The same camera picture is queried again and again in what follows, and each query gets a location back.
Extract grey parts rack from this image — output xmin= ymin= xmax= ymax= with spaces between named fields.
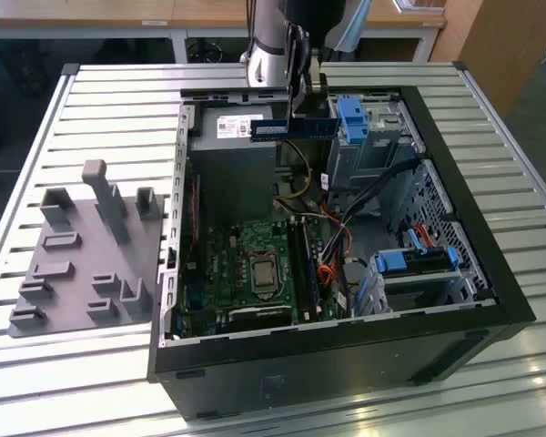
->
xmin=8 ymin=158 xmax=167 ymax=339

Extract blue drive carrier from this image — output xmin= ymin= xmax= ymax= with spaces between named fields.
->
xmin=339 ymin=97 xmax=369 ymax=143

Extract blue flat wire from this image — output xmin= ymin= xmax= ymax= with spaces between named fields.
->
xmin=408 ymin=229 xmax=428 ymax=255

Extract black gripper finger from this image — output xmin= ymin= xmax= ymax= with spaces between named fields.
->
xmin=287 ymin=25 xmax=312 ymax=120

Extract wooden desk white frame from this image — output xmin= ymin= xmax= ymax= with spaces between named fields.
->
xmin=0 ymin=0 xmax=448 ymax=65

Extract black graphics card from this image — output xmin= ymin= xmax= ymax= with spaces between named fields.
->
xmin=227 ymin=303 xmax=295 ymax=331

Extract orange wires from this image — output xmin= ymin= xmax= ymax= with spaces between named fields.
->
xmin=317 ymin=265 xmax=337 ymax=289

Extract blue RAM stick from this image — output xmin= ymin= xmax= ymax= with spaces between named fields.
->
xmin=250 ymin=118 xmax=341 ymax=137

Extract black cable bundle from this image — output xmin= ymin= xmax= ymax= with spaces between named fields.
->
xmin=321 ymin=158 xmax=422 ymax=269

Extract grey metal drive cage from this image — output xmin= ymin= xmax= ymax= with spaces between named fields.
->
xmin=327 ymin=97 xmax=427 ymax=192

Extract round grey speaker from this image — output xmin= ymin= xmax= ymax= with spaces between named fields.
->
xmin=343 ymin=258 xmax=369 ymax=287

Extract grey power supply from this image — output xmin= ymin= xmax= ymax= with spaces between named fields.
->
xmin=188 ymin=107 xmax=278 ymax=219

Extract silver CPU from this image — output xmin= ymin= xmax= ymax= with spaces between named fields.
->
xmin=253 ymin=263 xmax=278 ymax=289

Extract green motherboard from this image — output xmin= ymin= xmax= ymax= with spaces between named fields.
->
xmin=177 ymin=218 xmax=342 ymax=340

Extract black PC case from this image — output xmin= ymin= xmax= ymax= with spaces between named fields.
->
xmin=146 ymin=85 xmax=537 ymax=422

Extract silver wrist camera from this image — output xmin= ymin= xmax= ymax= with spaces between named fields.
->
xmin=308 ymin=45 xmax=329 ymax=97

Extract wooden cabinet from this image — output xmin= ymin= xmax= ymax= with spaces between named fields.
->
xmin=430 ymin=0 xmax=546 ymax=120

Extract hard disk in blue carrier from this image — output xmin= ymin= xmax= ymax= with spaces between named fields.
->
xmin=375 ymin=244 xmax=460 ymax=277

